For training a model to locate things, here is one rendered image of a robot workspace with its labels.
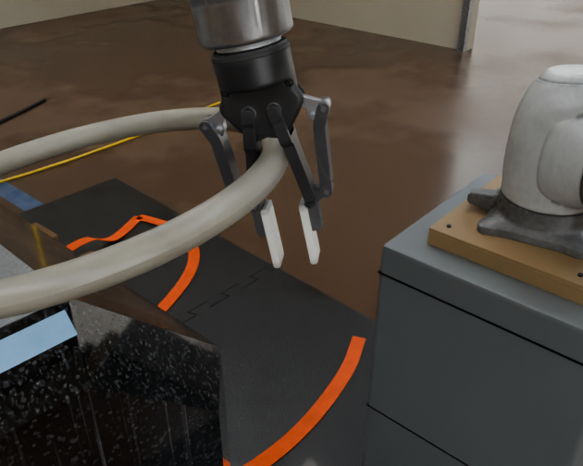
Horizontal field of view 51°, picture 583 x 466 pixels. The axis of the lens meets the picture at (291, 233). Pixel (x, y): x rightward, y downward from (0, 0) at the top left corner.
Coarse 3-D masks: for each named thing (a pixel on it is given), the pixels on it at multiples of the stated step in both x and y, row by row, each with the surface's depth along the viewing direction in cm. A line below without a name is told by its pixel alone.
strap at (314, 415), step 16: (128, 224) 269; (160, 224) 269; (80, 240) 239; (112, 240) 254; (192, 256) 247; (192, 272) 238; (176, 288) 229; (160, 304) 221; (352, 352) 199; (352, 368) 193; (336, 384) 187; (320, 400) 182; (304, 416) 177; (320, 416) 177; (288, 432) 172; (304, 432) 172; (272, 448) 167; (288, 448) 167; (256, 464) 163
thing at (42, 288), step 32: (96, 128) 87; (128, 128) 87; (160, 128) 86; (192, 128) 84; (0, 160) 83; (32, 160) 85; (256, 160) 60; (224, 192) 53; (256, 192) 55; (192, 224) 50; (224, 224) 52; (96, 256) 47; (128, 256) 47; (160, 256) 49; (0, 288) 46; (32, 288) 46; (64, 288) 46; (96, 288) 47
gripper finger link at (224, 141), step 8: (208, 120) 61; (200, 128) 61; (208, 128) 61; (208, 136) 62; (216, 136) 61; (224, 136) 63; (216, 144) 62; (224, 144) 62; (216, 152) 62; (224, 152) 62; (232, 152) 64; (224, 160) 63; (232, 160) 64; (224, 168) 63; (232, 168) 64; (224, 176) 63; (232, 176) 63; (240, 176) 65; (224, 184) 64
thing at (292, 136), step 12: (276, 108) 58; (276, 120) 59; (276, 132) 60; (288, 132) 60; (288, 144) 60; (300, 144) 63; (288, 156) 61; (300, 156) 62; (300, 168) 62; (300, 180) 62; (312, 180) 64; (312, 192) 63; (312, 204) 63
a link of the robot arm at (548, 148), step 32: (544, 96) 93; (576, 96) 91; (512, 128) 101; (544, 128) 94; (576, 128) 91; (512, 160) 101; (544, 160) 95; (576, 160) 91; (512, 192) 103; (544, 192) 98; (576, 192) 93
